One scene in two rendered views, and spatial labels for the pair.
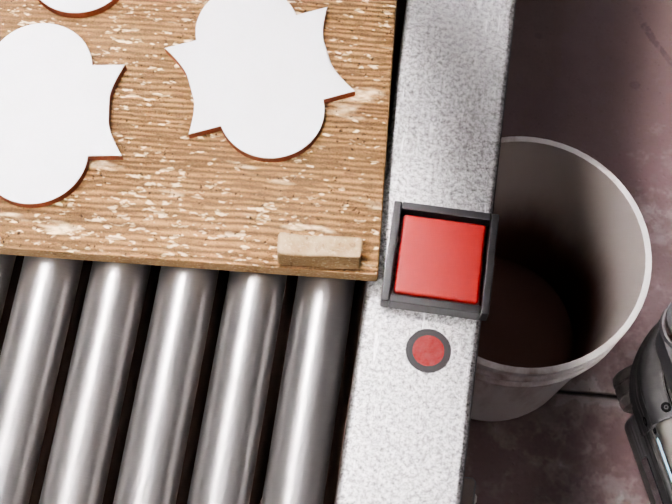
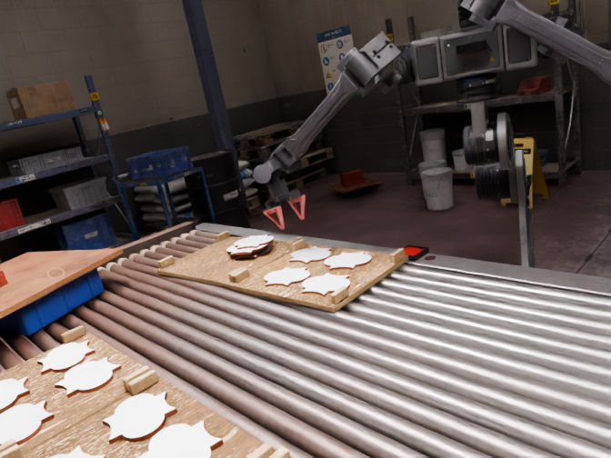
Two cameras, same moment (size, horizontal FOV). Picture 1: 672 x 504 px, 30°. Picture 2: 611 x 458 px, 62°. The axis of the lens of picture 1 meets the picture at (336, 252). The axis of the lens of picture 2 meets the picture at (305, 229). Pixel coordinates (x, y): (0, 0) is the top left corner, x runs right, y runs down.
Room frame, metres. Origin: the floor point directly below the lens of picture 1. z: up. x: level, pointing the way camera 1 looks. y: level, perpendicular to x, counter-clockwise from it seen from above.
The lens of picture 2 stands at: (-0.43, 1.19, 1.48)
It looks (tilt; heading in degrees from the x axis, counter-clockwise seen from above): 16 degrees down; 312
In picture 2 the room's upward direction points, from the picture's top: 11 degrees counter-clockwise
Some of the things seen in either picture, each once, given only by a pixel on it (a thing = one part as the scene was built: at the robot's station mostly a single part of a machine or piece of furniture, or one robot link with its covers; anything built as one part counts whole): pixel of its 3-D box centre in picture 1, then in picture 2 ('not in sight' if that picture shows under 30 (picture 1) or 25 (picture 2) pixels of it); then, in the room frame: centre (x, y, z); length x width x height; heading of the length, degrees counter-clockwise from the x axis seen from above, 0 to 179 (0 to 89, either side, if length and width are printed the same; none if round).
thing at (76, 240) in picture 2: not in sight; (85, 233); (4.94, -1.29, 0.32); 0.50 x 0.41 x 0.37; 82
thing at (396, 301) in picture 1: (439, 260); (411, 253); (0.30, -0.07, 0.92); 0.08 x 0.08 x 0.02; 82
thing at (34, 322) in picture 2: not in sight; (34, 297); (1.30, 0.62, 0.97); 0.31 x 0.31 x 0.10; 15
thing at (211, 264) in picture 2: not in sight; (230, 258); (0.91, 0.10, 0.93); 0.41 x 0.35 x 0.02; 177
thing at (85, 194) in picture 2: not in sight; (80, 193); (4.88, -1.35, 0.76); 0.50 x 0.36 x 0.24; 91
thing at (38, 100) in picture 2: not in sight; (42, 101); (4.89, -1.28, 1.74); 0.50 x 0.38 x 0.32; 85
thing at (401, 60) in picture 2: not in sight; (395, 68); (0.48, -0.44, 1.45); 0.09 x 0.08 x 0.12; 15
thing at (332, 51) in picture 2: not in sight; (337, 64); (3.74, -4.81, 1.55); 0.61 x 0.02 x 0.91; 175
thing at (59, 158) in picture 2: not in sight; (46, 161); (4.90, -1.13, 1.16); 0.60 x 0.40 x 0.15; 88
